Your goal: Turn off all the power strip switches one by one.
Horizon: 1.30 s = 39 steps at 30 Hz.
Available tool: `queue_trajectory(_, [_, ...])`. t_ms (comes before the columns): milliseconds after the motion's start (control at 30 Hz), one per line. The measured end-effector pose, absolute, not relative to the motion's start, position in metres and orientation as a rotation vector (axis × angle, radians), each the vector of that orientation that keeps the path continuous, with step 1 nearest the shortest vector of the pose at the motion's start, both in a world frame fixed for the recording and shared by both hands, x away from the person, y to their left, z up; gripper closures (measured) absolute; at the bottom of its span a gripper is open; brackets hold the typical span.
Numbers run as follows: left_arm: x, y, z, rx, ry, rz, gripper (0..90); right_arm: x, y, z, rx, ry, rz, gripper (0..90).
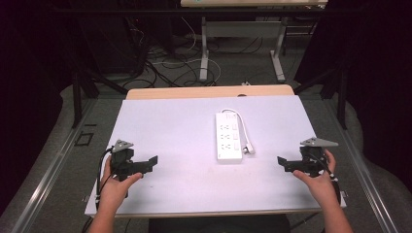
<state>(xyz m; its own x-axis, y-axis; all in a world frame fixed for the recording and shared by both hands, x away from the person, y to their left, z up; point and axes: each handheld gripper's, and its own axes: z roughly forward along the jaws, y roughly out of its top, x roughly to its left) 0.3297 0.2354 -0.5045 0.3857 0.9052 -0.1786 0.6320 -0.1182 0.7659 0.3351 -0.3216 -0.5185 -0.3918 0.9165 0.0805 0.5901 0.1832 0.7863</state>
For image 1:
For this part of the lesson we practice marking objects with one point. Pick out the white-legged background desk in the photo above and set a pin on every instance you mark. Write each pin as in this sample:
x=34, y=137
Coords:
x=241, y=29

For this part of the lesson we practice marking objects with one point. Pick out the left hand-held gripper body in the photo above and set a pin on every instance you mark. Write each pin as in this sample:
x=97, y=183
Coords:
x=120, y=160

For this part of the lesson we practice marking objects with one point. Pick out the person's right hand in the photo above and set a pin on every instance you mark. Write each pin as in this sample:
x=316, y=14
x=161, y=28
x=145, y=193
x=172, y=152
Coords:
x=319, y=187

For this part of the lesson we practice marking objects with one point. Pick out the person's left hand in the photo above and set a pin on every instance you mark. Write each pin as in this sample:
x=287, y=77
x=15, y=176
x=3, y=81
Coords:
x=115, y=191

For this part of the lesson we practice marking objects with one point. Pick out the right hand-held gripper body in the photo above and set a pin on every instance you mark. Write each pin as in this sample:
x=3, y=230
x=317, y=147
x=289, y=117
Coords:
x=312, y=158

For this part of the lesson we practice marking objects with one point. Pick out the metal floor rail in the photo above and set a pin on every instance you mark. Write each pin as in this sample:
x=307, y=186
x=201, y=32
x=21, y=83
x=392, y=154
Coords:
x=366, y=181
x=45, y=178

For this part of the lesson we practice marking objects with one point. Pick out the black floor socket frame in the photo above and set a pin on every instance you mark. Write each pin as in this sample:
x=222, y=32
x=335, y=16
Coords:
x=84, y=138

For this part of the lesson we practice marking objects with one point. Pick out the white power strip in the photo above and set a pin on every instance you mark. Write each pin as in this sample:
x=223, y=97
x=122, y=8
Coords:
x=228, y=137

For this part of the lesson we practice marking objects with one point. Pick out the white table cover board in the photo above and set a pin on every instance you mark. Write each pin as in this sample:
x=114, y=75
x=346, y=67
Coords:
x=181, y=136

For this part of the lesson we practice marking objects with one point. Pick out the black metal stand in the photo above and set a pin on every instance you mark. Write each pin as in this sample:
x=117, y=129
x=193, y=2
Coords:
x=340, y=97
x=77, y=90

